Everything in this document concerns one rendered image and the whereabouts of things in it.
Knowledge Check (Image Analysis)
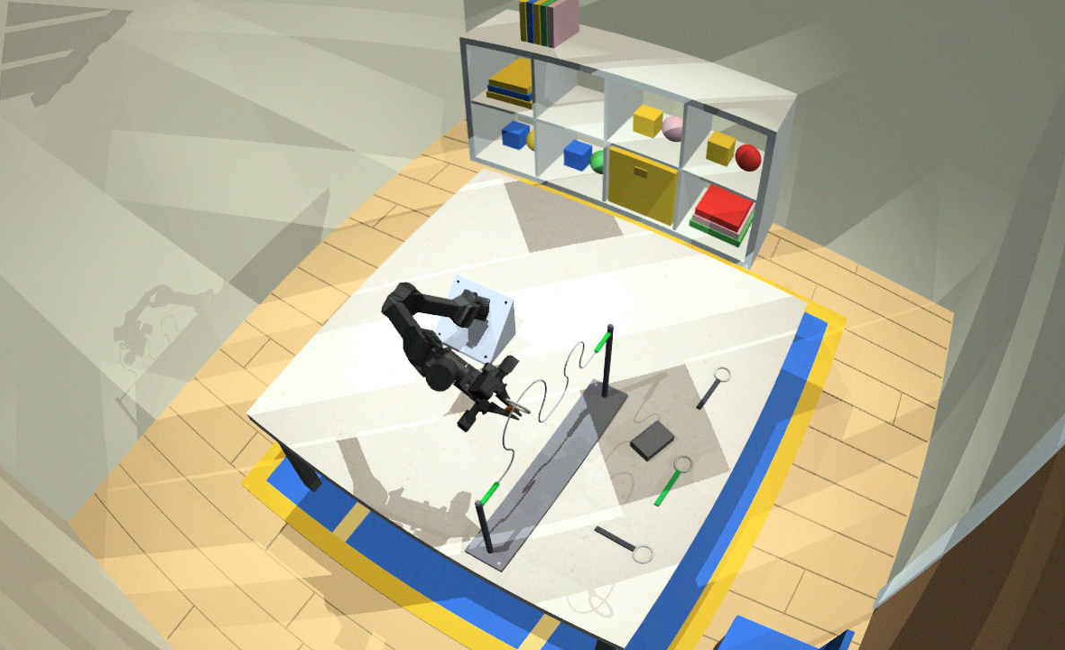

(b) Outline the grey ring with dark grey handle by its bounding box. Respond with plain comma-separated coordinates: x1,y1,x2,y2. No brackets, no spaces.
697,367,732,409
594,526,653,563

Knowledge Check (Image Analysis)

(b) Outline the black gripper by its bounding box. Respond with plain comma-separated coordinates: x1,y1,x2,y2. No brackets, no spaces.
453,355,522,432

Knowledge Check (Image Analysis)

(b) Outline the orange handle with grey loop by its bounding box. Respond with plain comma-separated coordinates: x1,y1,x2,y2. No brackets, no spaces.
505,399,531,415

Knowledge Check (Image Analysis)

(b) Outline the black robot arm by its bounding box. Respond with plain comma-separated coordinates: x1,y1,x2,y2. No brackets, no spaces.
381,282,501,404

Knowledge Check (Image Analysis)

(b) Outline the grey loop with green handle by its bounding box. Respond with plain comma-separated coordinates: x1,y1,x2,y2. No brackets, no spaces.
654,455,693,506

